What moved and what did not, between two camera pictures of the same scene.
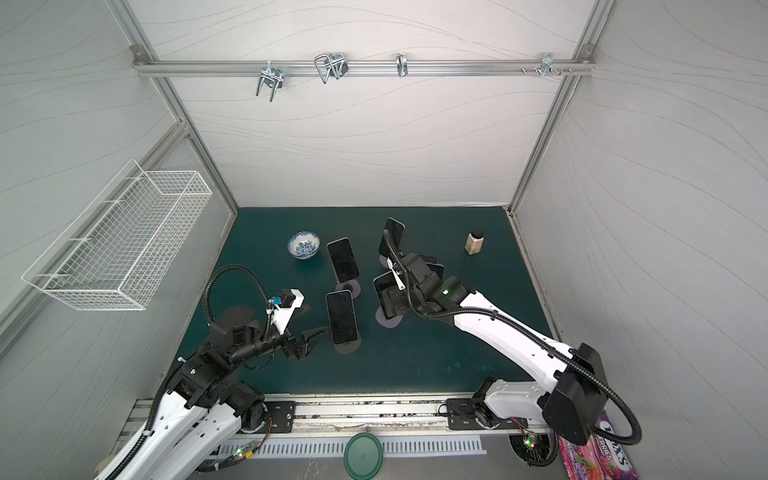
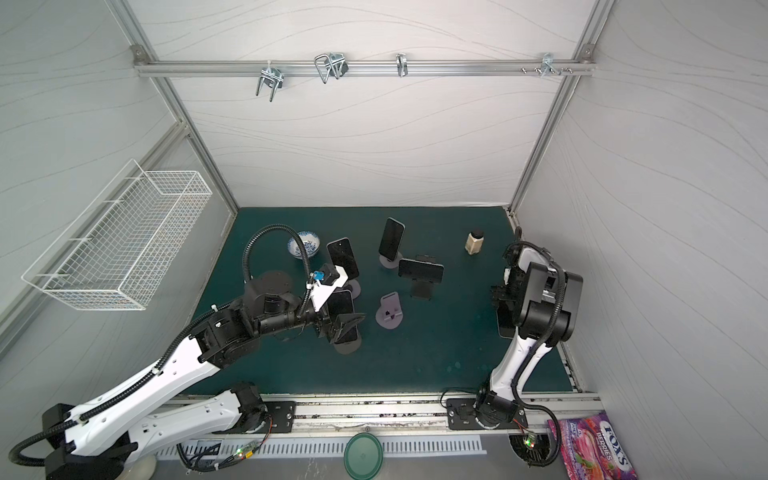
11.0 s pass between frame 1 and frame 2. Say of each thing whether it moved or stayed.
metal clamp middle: stayed
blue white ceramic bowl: stayed
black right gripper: moved
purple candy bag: stayed
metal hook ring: stayed
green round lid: stayed
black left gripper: moved
